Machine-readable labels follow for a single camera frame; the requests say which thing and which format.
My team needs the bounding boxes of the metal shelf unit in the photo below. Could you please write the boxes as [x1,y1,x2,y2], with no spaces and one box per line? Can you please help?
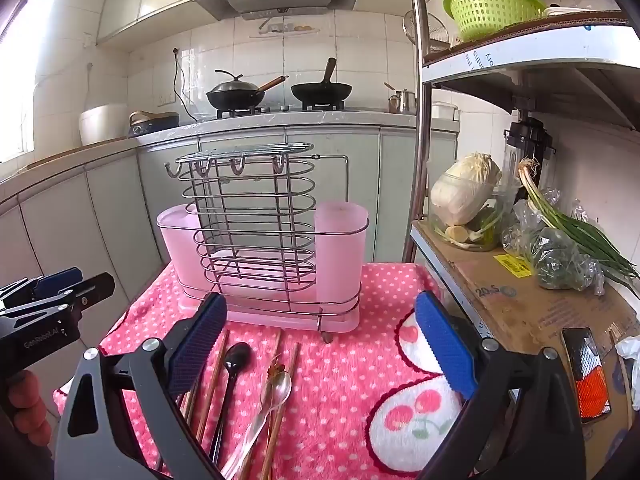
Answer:
[405,0,640,361]

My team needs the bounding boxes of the grey kitchen counter cabinets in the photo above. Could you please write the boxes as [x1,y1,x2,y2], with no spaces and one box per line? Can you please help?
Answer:
[0,110,458,411]

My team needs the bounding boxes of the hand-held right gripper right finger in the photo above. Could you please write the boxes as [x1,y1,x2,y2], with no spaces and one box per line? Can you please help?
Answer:
[415,291,586,480]

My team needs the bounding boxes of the black wok with lid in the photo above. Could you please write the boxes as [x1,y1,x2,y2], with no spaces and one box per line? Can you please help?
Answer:
[206,71,290,111]

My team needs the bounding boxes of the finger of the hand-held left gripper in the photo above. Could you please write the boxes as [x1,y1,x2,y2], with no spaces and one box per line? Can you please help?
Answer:
[0,267,83,306]
[0,272,116,319]

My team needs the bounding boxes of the stainless steel kettle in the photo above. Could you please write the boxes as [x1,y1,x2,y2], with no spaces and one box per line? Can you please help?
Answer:
[384,82,417,115]

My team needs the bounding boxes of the napa cabbage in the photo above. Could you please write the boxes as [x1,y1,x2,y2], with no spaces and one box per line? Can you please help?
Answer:
[430,152,502,226]

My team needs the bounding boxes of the pink utensil holder wire rack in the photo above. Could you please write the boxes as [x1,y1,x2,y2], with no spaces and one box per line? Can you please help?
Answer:
[156,142,371,345]

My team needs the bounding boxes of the dark patterned pot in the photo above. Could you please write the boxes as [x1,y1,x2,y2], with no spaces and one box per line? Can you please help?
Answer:
[129,111,181,138]

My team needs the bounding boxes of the wooden chopstick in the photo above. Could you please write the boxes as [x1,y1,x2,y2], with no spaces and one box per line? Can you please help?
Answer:
[237,329,283,480]
[180,390,201,426]
[257,342,302,480]
[195,329,231,443]

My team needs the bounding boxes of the window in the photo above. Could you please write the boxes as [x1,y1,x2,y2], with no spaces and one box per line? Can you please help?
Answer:
[0,0,66,161]

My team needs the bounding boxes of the plastic bag of greens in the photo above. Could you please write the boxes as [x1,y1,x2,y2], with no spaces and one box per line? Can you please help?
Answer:
[502,187,608,293]

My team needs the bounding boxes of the wire skimmer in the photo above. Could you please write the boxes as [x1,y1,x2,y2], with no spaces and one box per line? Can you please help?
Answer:
[403,9,451,53]

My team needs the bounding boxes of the small wall shelf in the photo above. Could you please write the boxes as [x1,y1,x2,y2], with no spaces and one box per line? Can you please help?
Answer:
[248,17,321,38]

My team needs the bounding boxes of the black spoon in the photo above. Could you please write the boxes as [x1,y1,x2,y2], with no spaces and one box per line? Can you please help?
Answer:
[207,341,253,467]

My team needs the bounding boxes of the white plastic bag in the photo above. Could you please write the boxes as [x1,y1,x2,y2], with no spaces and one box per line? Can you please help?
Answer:
[614,335,640,411]

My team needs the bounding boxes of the green onions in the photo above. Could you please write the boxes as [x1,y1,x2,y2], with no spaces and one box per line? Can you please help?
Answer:
[517,157,640,281]

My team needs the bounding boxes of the white rice cooker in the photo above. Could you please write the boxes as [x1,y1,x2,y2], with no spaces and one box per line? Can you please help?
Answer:
[79,104,130,147]

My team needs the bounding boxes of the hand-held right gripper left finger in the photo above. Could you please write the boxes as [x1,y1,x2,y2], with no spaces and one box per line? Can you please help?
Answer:
[52,292,228,480]

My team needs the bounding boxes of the cardboard sheet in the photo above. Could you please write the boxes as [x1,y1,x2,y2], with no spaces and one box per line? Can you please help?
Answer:
[415,220,640,461]

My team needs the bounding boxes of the pink polka dot blanket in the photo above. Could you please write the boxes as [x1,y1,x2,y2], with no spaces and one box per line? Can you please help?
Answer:
[52,260,481,480]

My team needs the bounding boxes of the green plastic basket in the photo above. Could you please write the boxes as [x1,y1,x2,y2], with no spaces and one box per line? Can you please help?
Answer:
[443,0,547,43]

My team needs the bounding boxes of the black blender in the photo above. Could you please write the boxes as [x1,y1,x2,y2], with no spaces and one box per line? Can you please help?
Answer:
[502,117,557,196]

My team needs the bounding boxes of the gas stove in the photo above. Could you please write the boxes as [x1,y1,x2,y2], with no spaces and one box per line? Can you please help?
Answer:
[215,101,351,121]

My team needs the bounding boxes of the person's left hand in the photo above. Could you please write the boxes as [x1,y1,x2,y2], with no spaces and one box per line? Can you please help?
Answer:
[5,370,53,443]

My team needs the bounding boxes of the black power cable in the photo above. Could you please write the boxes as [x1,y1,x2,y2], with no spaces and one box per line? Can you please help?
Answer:
[172,49,198,123]

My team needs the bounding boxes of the clear plastic spoon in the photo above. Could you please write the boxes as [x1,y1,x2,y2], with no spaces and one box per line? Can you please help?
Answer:
[220,371,293,480]

